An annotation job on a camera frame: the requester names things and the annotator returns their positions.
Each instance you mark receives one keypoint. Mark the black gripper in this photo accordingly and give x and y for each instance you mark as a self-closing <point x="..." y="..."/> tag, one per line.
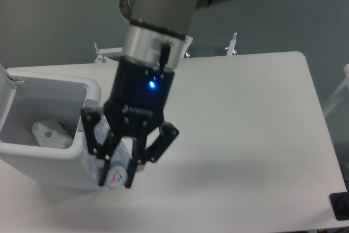
<point x="134" y="109"/>

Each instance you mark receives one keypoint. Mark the crushed clear plastic bottle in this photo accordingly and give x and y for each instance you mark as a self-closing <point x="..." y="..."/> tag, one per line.
<point x="117" y="174"/>

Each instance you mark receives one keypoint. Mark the white plastic wrapper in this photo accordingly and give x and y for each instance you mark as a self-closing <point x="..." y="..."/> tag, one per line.
<point x="51" y="134"/>

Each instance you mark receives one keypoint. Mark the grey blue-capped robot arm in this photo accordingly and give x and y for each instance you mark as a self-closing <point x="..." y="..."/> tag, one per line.
<point x="156" y="36"/>

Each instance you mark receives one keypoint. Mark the white trash can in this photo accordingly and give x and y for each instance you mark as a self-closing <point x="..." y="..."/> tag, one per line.
<point x="28" y="97"/>

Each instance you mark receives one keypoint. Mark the black device at table corner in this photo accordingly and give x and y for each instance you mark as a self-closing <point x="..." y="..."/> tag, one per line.
<point x="339" y="202"/>

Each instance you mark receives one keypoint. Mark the white left frame bracket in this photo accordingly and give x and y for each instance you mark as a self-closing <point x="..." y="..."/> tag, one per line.
<point x="103" y="55"/>

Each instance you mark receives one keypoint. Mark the white frame at right edge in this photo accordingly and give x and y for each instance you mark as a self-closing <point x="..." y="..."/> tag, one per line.
<point x="337" y="96"/>

